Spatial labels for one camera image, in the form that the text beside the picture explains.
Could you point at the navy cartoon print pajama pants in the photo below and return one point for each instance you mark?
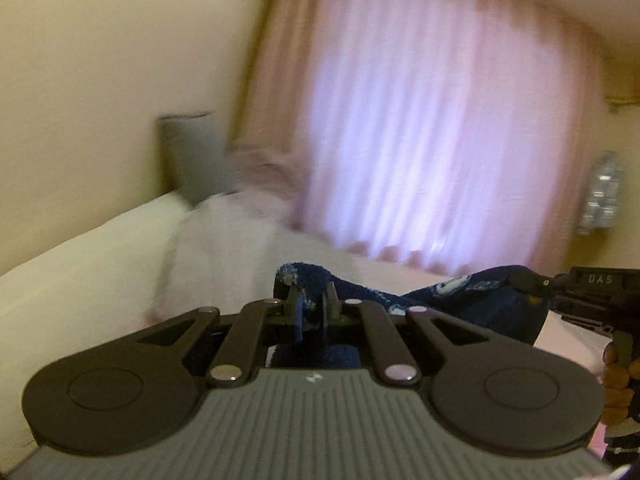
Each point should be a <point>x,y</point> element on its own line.
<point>484,298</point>

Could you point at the person right hand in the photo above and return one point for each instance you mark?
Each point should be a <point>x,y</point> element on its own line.
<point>615,380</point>

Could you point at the clear plastic water bottle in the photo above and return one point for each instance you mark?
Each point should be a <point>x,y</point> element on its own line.
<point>599,209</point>

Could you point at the mauve crumpled pillow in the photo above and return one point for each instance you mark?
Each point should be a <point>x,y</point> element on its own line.
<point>269,184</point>

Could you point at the pink sheer curtain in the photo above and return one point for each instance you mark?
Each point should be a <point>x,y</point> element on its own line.
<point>449,135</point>

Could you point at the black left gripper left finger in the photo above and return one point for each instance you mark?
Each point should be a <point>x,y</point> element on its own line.
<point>259,325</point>

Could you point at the grey pillow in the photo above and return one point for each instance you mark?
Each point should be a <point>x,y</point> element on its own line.
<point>197,156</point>

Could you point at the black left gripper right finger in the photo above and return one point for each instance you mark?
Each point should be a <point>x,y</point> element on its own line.
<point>368,327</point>

